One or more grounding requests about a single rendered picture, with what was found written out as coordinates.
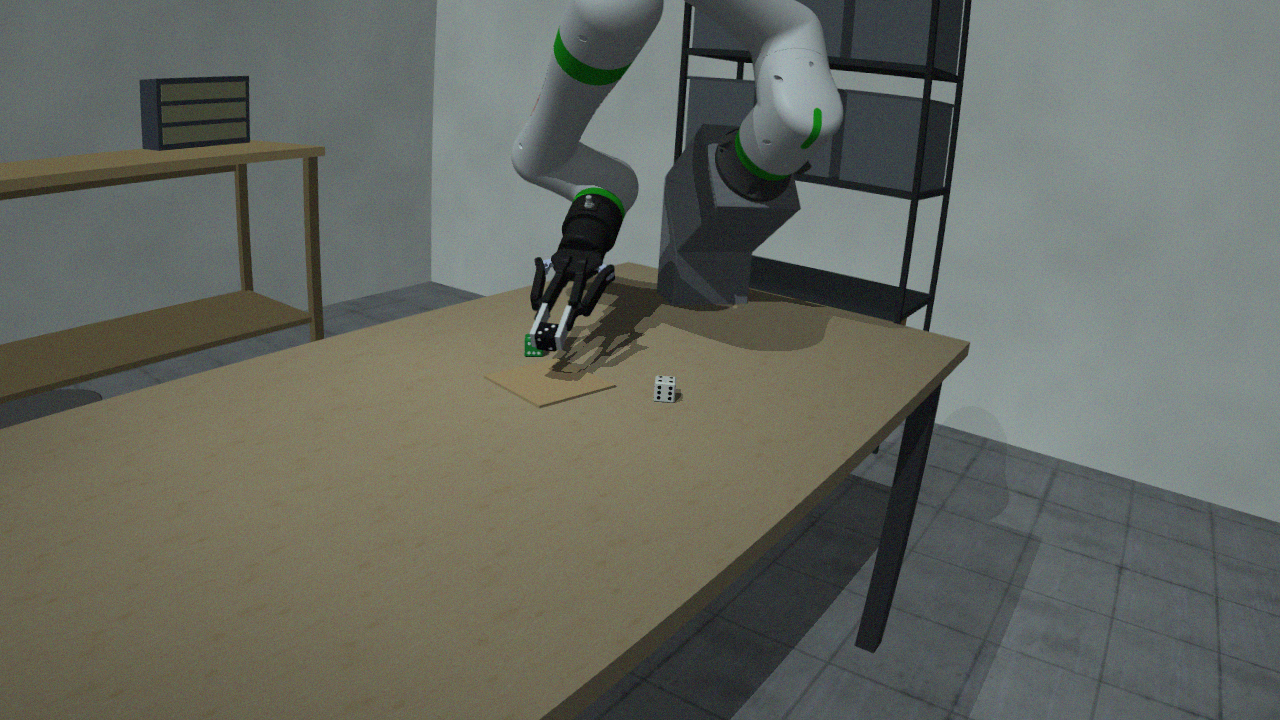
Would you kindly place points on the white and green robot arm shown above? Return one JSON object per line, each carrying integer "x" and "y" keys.
{"x": 798, "y": 106}

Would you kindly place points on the white die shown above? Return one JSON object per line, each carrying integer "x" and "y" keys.
{"x": 664, "y": 389}

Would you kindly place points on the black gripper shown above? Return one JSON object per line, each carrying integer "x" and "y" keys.
{"x": 586, "y": 241}

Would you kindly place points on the tan square mat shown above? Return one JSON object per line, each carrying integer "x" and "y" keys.
{"x": 549, "y": 382}

